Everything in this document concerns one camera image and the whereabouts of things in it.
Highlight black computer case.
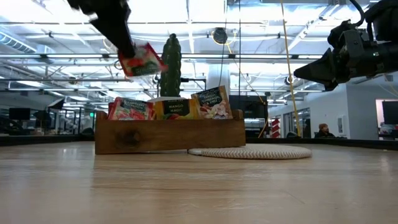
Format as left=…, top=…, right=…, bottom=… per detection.
left=229, top=95, right=269, bottom=139

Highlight black ceiling cable reel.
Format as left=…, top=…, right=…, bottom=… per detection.
left=212, top=27, right=229, bottom=45

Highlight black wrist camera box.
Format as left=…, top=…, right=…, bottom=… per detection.
left=326, top=20, right=363, bottom=48

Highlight round woven placemat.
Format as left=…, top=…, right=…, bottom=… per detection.
left=187, top=142, right=313, bottom=161

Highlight wooden three-compartment tray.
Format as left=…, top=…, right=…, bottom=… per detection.
left=95, top=108, right=247, bottom=156

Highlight red white striped sign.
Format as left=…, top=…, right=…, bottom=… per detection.
left=271, top=117, right=281, bottom=139

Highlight black monitor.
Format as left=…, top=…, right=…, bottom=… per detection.
left=8, top=107, right=32, bottom=121

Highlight yellow cable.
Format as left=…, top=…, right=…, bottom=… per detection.
left=279, top=0, right=302, bottom=138

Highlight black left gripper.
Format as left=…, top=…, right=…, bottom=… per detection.
left=67, top=0, right=137, bottom=59

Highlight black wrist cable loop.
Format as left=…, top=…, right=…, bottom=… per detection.
left=349, top=0, right=366, bottom=28

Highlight orange tea packet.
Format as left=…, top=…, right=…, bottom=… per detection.
left=154, top=98, right=200, bottom=121

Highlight dark wall screen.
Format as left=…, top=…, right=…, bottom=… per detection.
left=381, top=100, right=398, bottom=126

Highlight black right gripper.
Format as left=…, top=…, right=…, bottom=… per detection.
left=293, top=41, right=398, bottom=92

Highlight red tea packet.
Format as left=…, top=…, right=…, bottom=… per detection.
left=118, top=42, right=169, bottom=78
left=107, top=96, right=155, bottom=121

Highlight thin yellow cord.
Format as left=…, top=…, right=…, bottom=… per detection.
left=225, top=42, right=270, bottom=139

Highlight green cactus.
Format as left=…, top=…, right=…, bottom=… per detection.
left=159, top=33, right=183, bottom=98

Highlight person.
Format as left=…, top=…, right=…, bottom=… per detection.
left=314, top=123, right=337, bottom=139

